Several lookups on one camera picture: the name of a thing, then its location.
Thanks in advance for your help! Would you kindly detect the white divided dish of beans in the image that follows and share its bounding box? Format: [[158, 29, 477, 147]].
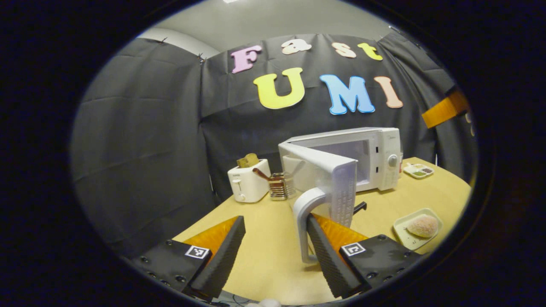
[[403, 162, 435, 179]]

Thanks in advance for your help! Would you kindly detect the black backdrop cloth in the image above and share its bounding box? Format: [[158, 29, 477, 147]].
[[70, 31, 478, 258]]

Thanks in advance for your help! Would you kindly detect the white toaster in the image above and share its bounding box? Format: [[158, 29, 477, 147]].
[[227, 159, 272, 203]]

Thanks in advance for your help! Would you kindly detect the brown bread slice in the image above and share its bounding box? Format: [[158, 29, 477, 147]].
[[237, 153, 260, 168]]

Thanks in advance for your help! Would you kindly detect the round pink bun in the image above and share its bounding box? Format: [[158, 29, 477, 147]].
[[406, 214, 439, 238]]

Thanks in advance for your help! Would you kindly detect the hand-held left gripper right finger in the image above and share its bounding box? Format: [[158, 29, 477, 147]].
[[306, 213, 423, 299]]

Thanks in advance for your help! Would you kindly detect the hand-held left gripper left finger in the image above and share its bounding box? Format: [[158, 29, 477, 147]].
[[130, 215, 247, 299]]

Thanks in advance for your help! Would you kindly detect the pale green speckled tray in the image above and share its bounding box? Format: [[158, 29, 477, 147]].
[[393, 208, 444, 251]]

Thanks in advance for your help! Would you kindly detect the white microwave oven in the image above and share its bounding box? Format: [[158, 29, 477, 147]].
[[278, 127, 402, 264]]

